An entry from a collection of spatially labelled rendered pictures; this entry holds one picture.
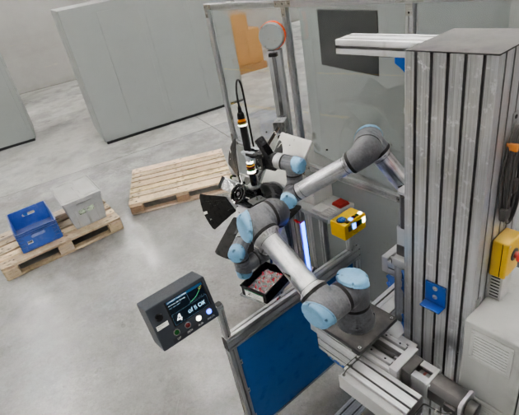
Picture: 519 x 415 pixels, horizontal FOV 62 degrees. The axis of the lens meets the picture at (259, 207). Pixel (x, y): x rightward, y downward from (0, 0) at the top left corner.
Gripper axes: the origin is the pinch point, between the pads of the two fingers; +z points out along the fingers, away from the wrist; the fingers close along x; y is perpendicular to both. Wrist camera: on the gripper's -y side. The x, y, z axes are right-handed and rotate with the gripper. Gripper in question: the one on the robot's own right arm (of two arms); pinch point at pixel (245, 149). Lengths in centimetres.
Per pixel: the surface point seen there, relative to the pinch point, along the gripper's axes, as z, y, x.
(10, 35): 1162, 14, 325
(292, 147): 3.4, 16.9, 40.4
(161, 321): -29, 29, -85
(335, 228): -40, 44, 15
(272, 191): -0.7, 31.1, 13.5
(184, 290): -29, 23, -72
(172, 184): 255, 136, 111
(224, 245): 8, 49, -21
